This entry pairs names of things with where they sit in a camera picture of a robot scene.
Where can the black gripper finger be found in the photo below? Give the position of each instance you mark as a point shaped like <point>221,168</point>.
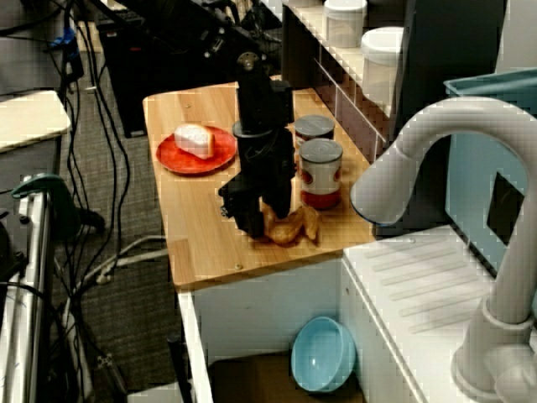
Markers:
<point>249,220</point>
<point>277,203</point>

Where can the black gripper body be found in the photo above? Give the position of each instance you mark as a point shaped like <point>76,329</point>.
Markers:
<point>264,163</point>

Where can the toy chicken wing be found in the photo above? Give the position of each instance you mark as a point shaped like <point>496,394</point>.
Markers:
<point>289,233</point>

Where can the tomato can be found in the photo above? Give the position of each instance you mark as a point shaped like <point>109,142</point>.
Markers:
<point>321,180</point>

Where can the red plate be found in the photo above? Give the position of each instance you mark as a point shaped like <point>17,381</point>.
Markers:
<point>184,161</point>

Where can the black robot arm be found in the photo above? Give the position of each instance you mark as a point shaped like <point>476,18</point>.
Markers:
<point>260,96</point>

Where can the beans can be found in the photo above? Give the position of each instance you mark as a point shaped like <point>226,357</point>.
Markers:
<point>314,128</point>

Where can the white toy kitchen cabinet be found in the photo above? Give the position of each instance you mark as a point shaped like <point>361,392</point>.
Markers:
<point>260,310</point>

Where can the dark tiled backsplash with shelf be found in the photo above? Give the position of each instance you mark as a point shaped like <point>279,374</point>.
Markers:
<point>335,101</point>

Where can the black box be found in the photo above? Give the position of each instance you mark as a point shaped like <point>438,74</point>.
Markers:
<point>130,92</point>

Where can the large white plastic jar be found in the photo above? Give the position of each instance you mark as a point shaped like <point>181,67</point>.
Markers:
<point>379,63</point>

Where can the light blue bowl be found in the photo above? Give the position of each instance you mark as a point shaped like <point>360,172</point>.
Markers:
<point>323,357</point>

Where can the small white plastic jar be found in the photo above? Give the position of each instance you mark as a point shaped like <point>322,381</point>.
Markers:
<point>344,25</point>

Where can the teal plastic bin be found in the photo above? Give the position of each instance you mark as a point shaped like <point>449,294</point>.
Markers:
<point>465,168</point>

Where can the grey toy faucet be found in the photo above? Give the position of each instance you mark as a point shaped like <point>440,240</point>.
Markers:
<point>474,121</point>

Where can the blue tape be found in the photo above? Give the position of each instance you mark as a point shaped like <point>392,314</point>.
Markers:
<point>63,42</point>

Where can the white desk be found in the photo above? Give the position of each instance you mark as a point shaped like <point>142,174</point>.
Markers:
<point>29,117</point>

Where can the dark grey post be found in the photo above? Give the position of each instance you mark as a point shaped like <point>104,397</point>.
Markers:
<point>453,50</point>

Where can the aluminium frame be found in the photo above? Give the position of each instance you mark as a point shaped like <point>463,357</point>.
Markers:
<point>35,294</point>

